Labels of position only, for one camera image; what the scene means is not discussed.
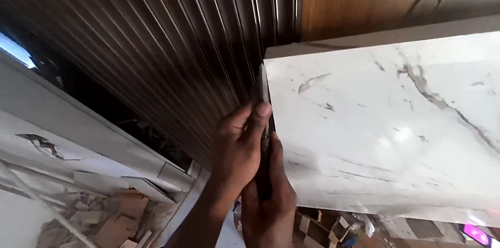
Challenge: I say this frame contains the thin grey strip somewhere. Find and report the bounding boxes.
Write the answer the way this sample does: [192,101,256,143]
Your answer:
[259,63,271,138]

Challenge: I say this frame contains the open brown cardboard box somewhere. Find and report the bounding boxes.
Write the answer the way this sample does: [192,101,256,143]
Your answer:
[296,207,351,248]

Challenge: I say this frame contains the clear plastic wrap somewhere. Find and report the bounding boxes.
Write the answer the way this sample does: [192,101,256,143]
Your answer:
[352,213,377,238]

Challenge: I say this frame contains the dark tool handle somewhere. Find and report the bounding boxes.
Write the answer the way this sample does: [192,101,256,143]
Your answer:
[256,135,273,201]

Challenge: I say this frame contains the pink screen device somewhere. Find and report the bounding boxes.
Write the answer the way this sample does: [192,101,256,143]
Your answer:
[462,224,490,246]

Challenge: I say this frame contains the person's left forearm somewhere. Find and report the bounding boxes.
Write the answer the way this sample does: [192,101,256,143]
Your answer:
[162,185,239,248]

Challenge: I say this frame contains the white long thin pole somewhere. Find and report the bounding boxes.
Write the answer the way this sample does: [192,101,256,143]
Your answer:
[0,160,98,248]

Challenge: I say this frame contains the brown wooden panel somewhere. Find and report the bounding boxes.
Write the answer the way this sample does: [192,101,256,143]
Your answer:
[301,0,500,42]

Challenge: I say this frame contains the white marbled slab tabletop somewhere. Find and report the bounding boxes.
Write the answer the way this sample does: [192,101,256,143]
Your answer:
[263,14,500,227]

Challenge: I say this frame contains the person's left hand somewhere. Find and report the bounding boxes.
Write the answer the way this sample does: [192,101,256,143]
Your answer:
[211,101,272,202]

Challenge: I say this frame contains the pile of cardboard debris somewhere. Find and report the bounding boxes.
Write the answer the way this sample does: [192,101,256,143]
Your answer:
[37,187,155,248]

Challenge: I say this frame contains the dark brown fluted panel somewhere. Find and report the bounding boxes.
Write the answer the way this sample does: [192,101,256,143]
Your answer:
[0,0,304,172]

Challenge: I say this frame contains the person's right hand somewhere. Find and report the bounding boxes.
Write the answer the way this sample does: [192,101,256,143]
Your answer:
[241,132,297,248]

